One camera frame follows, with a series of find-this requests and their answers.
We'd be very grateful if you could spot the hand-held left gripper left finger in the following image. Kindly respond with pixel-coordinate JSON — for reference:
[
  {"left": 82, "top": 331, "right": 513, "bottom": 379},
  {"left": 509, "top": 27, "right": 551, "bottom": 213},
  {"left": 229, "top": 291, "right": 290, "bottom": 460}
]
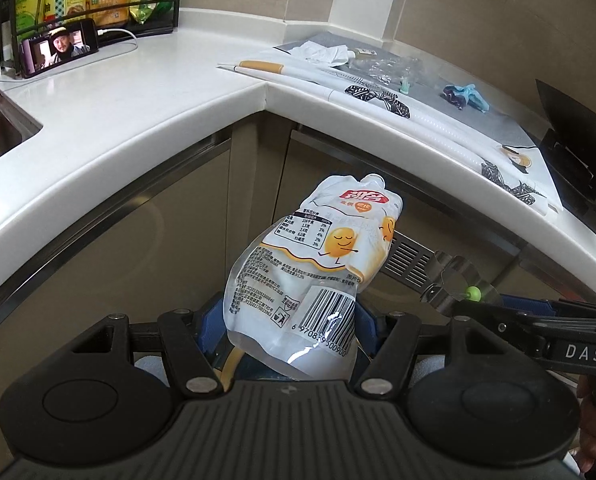
[{"left": 80, "top": 305, "right": 229, "bottom": 396}]

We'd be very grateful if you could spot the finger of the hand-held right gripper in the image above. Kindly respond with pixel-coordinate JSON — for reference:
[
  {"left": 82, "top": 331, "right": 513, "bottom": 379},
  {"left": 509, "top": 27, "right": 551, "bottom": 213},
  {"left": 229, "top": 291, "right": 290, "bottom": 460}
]
[
  {"left": 500, "top": 299, "right": 596, "bottom": 333},
  {"left": 450, "top": 302, "right": 554, "bottom": 356}
]

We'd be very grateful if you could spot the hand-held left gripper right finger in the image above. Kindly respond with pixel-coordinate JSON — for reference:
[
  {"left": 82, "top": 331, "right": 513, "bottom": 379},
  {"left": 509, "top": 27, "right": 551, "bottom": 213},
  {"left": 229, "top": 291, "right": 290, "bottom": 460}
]
[{"left": 354, "top": 307, "right": 504, "bottom": 396}]

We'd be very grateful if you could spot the white food pouch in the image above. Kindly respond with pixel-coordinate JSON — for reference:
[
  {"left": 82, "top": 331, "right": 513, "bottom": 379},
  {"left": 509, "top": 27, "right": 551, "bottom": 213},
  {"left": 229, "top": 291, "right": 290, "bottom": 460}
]
[{"left": 224, "top": 174, "right": 403, "bottom": 381}]

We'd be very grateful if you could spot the clear plastic bag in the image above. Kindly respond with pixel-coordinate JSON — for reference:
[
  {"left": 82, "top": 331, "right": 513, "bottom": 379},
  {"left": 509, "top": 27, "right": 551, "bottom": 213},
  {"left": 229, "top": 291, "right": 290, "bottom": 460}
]
[{"left": 350, "top": 55, "right": 425, "bottom": 87}]

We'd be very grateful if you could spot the metal slotted grille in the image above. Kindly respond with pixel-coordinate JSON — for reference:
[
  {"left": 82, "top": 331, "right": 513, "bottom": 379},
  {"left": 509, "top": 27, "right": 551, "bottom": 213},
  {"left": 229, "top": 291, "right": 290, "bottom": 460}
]
[{"left": 380, "top": 232, "right": 436, "bottom": 288}]

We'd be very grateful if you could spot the black gas stove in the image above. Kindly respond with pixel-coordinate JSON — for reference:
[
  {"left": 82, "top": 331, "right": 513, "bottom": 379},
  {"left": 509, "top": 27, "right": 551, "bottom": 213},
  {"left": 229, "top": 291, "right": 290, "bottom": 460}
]
[{"left": 520, "top": 127, "right": 596, "bottom": 257}]

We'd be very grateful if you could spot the beige cabinet door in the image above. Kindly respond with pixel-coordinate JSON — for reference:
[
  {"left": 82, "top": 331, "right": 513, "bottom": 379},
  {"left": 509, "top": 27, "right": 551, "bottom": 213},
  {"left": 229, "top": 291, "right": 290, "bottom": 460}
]
[
  {"left": 0, "top": 135, "right": 232, "bottom": 351},
  {"left": 289, "top": 127, "right": 534, "bottom": 281}
]

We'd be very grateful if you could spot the black wok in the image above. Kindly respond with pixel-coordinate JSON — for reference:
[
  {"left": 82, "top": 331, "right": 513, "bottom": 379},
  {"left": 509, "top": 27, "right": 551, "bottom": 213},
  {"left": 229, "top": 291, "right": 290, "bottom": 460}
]
[{"left": 535, "top": 79, "right": 596, "bottom": 147}]

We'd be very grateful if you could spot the grey mat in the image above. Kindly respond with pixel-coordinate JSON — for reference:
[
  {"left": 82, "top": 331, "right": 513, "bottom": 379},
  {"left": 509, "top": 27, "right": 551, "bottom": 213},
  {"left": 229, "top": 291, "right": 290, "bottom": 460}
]
[{"left": 273, "top": 32, "right": 545, "bottom": 162}]

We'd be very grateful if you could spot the white printed mat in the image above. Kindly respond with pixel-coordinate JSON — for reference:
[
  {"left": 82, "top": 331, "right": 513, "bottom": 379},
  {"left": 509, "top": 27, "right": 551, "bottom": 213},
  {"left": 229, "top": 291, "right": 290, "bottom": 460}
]
[{"left": 218, "top": 57, "right": 564, "bottom": 217}]

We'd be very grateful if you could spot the white crumpled tissue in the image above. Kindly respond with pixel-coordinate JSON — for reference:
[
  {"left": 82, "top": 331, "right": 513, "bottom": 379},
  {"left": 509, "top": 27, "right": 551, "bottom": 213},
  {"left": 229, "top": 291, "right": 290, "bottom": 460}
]
[{"left": 290, "top": 42, "right": 355, "bottom": 67}]

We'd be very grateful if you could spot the steel sink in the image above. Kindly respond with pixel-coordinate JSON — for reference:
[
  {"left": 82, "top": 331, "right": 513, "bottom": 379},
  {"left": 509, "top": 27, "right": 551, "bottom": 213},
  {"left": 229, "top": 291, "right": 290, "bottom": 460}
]
[{"left": 0, "top": 90, "right": 44, "bottom": 173}]

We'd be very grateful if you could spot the smartphone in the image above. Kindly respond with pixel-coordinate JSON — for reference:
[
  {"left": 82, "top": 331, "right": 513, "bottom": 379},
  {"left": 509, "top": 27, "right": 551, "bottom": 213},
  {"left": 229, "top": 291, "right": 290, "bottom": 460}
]
[{"left": 20, "top": 17, "right": 100, "bottom": 79}]

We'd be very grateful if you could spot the white charging cable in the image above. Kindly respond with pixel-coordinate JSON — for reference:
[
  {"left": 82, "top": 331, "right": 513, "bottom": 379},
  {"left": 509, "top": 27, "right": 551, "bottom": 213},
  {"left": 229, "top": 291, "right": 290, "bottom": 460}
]
[{"left": 0, "top": 27, "right": 139, "bottom": 92}]

